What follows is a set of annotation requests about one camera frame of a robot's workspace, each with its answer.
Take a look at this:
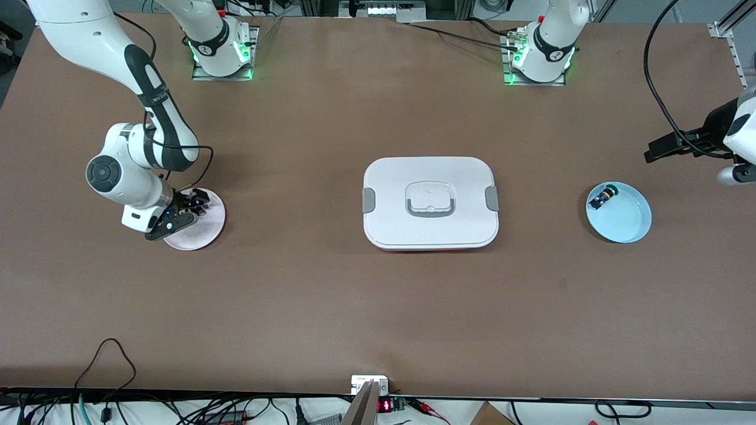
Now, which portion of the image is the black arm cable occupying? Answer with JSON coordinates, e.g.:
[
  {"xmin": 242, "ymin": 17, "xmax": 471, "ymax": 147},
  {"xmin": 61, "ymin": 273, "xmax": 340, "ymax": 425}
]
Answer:
[
  {"xmin": 115, "ymin": 12, "xmax": 214, "ymax": 192},
  {"xmin": 643, "ymin": 0, "xmax": 739, "ymax": 159}
]

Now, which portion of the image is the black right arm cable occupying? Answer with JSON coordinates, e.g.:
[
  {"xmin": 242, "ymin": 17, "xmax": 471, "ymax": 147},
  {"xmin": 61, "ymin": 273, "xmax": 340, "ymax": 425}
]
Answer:
[{"xmin": 115, "ymin": 12, "xmax": 214, "ymax": 192}]

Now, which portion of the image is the black coiled cable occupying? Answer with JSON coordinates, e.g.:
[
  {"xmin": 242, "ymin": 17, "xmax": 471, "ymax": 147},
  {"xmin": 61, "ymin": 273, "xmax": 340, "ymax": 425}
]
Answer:
[{"xmin": 595, "ymin": 400, "xmax": 653, "ymax": 419}]

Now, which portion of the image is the white lidded box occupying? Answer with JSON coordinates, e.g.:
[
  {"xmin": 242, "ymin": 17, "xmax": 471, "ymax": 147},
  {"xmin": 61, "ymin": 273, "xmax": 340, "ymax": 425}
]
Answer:
[{"xmin": 362, "ymin": 156, "xmax": 500, "ymax": 253}]

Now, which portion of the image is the aluminium camera bar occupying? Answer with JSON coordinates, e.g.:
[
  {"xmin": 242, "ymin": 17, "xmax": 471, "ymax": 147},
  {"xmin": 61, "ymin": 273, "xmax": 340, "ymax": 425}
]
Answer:
[{"xmin": 341, "ymin": 381, "xmax": 380, "ymax": 425}]

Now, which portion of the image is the perforated metal rail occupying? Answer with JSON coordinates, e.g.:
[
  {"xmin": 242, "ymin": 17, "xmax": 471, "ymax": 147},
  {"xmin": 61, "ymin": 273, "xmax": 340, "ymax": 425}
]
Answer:
[{"xmin": 729, "ymin": 35, "xmax": 756, "ymax": 90}]

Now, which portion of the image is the white power strip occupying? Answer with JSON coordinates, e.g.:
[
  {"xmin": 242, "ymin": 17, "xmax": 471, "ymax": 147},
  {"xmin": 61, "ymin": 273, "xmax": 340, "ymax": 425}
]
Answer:
[{"xmin": 366, "ymin": 2, "xmax": 415, "ymax": 17}]

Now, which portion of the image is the pale pink round plate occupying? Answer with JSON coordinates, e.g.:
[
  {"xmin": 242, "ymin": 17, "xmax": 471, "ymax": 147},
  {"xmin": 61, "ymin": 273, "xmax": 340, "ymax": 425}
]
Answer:
[{"xmin": 162, "ymin": 188, "xmax": 226, "ymax": 251}]

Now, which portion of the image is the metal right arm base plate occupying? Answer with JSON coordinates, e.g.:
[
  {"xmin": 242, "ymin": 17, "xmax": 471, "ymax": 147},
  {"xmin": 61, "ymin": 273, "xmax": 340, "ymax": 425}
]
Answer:
[{"xmin": 192, "ymin": 27, "xmax": 260, "ymax": 81}]

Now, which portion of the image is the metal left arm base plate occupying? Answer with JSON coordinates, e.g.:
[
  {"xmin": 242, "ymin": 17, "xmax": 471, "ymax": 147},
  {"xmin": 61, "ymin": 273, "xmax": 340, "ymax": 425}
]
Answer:
[{"xmin": 501, "ymin": 27, "xmax": 569, "ymax": 87}]

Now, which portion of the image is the light blue round plate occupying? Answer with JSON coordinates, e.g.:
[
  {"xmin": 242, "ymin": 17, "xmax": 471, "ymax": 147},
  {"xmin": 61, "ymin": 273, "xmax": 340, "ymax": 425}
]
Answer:
[{"xmin": 585, "ymin": 181, "xmax": 653, "ymax": 244}]

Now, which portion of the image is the aluminium frame profile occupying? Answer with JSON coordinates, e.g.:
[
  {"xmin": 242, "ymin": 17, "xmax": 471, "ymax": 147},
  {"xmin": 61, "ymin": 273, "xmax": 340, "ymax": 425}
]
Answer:
[{"xmin": 708, "ymin": 0, "xmax": 756, "ymax": 40}]

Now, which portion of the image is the black looped cable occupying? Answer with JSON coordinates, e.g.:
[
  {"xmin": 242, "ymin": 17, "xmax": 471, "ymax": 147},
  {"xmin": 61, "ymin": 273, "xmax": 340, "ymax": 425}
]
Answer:
[{"xmin": 74, "ymin": 338, "xmax": 138, "ymax": 393}]

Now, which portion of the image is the green blue switch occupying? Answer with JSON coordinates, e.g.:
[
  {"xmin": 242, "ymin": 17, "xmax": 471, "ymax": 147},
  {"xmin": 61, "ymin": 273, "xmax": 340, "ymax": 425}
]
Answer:
[{"xmin": 591, "ymin": 185, "xmax": 620, "ymax": 211}]

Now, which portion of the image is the black cable on table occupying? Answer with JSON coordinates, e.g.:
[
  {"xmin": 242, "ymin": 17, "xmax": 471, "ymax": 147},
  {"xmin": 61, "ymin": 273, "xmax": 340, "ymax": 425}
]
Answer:
[{"xmin": 406, "ymin": 17, "xmax": 523, "ymax": 53}]

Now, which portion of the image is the white camera bracket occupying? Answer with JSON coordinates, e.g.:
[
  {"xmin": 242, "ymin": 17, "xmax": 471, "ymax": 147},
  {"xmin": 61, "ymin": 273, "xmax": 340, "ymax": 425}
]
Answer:
[{"xmin": 351, "ymin": 375, "xmax": 390, "ymax": 396}]

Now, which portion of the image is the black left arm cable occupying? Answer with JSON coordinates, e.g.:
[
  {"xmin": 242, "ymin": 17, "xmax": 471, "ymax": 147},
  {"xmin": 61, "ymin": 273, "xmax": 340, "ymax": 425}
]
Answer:
[{"xmin": 643, "ymin": 0, "xmax": 739, "ymax": 159}]

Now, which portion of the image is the brown cardboard piece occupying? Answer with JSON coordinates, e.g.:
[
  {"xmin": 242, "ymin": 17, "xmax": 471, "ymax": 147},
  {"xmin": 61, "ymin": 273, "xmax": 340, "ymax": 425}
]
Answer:
[{"xmin": 470, "ymin": 401, "xmax": 516, "ymax": 425}]

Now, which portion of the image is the red clip lead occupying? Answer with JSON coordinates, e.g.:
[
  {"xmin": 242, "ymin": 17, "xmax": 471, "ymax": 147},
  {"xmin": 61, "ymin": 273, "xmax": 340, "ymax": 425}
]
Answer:
[{"xmin": 408, "ymin": 398, "xmax": 451, "ymax": 424}]

